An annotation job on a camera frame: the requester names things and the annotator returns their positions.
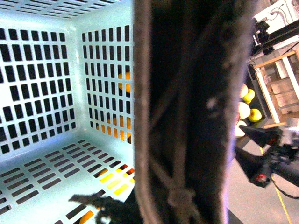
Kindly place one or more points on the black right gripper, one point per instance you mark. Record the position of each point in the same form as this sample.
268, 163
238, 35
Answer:
283, 150

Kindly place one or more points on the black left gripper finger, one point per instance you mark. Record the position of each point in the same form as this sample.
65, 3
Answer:
117, 211

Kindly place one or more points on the light blue plastic basket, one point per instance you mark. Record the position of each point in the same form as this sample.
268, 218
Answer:
66, 107

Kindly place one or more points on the yellow-green apple lower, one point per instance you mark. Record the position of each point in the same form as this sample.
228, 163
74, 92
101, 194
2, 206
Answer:
255, 115

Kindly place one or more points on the yellow-green apple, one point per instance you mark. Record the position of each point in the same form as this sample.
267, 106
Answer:
255, 115
249, 96

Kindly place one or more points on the yellow-green apple upper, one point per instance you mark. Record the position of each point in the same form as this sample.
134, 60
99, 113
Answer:
249, 96

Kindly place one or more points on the wooden crate shelf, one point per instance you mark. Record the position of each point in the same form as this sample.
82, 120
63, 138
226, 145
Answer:
279, 82

